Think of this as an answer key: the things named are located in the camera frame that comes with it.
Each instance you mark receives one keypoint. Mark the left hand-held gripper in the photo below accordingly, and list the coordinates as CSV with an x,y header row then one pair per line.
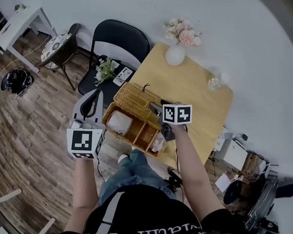
x,y
82,141

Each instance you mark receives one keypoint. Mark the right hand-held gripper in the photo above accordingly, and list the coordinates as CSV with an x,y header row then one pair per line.
x,y
177,114

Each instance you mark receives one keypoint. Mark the wicker storage basket with lid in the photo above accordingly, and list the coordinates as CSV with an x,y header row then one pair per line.
x,y
133,97

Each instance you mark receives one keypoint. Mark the person's left forearm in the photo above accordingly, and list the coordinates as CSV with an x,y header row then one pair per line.
x,y
84,183

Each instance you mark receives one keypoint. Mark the person's right forearm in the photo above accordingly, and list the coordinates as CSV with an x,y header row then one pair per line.
x,y
191,160

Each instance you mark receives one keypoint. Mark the white cloth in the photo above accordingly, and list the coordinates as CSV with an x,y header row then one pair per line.
x,y
158,142

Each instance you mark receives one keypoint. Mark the white box appliance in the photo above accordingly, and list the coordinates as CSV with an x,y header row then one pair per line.
x,y
234,155

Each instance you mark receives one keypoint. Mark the light wooden table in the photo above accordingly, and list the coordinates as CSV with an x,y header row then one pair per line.
x,y
196,107

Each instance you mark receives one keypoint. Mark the green artificial plant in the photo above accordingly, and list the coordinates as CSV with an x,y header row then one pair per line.
x,y
106,70

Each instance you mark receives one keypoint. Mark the white remote control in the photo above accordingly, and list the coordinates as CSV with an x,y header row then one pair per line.
x,y
123,76

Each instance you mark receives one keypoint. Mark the person's white shoe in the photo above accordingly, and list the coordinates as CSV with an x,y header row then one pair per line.
x,y
123,158

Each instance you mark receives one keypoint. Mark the person's blue jeans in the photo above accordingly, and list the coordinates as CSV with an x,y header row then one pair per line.
x,y
136,167

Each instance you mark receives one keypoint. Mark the clear drinking glass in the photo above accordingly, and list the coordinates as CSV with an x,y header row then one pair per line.
x,y
216,82

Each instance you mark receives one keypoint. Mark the black chair with patterned cushion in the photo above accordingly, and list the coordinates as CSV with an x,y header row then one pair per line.
x,y
54,49

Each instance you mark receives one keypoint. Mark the black belt device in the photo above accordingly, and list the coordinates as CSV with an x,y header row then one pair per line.
x,y
175,180

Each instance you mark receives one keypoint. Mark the black bag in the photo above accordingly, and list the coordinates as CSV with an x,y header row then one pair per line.
x,y
17,81

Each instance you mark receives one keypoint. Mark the pink flower bouquet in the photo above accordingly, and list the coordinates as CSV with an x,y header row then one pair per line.
x,y
184,32

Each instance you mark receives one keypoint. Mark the black folding chair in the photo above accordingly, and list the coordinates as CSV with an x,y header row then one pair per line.
x,y
124,33

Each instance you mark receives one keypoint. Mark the person's black shirt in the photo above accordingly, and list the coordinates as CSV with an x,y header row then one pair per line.
x,y
149,210

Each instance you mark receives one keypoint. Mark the white rectangular table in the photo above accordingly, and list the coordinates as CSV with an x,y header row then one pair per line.
x,y
18,22

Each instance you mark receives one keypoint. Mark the small potted plant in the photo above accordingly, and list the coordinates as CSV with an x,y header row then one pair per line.
x,y
20,7

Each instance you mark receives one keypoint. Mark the white wooden frame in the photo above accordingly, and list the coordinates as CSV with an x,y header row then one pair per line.
x,y
7,196

